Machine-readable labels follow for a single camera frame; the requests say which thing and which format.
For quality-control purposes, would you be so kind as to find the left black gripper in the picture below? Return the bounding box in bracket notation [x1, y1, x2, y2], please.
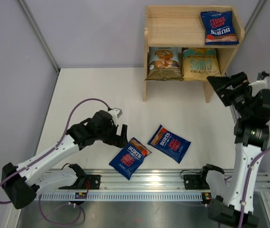
[96, 122, 128, 148]

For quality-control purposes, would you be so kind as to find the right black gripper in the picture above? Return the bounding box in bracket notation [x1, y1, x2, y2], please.
[207, 71, 253, 117]

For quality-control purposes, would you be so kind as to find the blue Burts bag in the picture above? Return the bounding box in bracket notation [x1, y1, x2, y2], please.
[109, 137, 152, 180]
[147, 125, 191, 163]
[201, 11, 239, 45]

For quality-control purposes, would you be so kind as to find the yellow kettle chips bag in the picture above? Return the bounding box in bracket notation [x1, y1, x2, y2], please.
[182, 47, 221, 81]

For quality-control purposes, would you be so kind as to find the light blue cassava chips bag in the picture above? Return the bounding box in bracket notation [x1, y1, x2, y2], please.
[146, 47, 183, 81]

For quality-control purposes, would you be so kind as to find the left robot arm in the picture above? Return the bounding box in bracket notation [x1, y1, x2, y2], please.
[1, 108, 128, 209]

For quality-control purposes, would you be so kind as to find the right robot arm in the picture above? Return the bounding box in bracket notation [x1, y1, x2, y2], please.
[198, 71, 270, 228]

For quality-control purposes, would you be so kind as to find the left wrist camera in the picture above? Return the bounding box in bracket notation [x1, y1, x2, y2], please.
[108, 108, 123, 126]

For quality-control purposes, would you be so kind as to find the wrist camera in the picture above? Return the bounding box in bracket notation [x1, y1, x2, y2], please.
[249, 71, 270, 88]
[108, 108, 123, 126]

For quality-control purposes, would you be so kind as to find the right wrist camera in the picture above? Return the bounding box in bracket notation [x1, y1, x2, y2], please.
[249, 71, 270, 88]

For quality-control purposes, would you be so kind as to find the aluminium mounting rail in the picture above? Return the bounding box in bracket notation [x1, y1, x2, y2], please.
[42, 168, 270, 193]

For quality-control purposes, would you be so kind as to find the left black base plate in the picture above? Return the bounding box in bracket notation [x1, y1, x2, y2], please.
[59, 174, 101, 190]

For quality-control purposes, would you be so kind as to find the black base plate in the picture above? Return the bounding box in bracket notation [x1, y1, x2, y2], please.
[59, 174, 101, 190]
[180, 170, 210, 190]

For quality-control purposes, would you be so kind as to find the white slotted cable duct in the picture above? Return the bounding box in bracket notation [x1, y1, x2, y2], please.
[37, 191, 203, 202]

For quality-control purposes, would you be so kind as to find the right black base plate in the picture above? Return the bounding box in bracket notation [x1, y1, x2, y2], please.
[180, 170, 210, 190]

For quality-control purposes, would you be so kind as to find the right aluminium frame post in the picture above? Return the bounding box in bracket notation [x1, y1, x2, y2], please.
[244, 0, 267, 33]

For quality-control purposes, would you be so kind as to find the aluminium frame post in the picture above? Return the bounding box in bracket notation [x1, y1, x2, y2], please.
[17, 0, 60, 73]
[244, 0, 267, 33]

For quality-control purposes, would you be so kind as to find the left aluminium frame post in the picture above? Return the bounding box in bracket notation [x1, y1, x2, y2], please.
[17, 0, 60, 73]

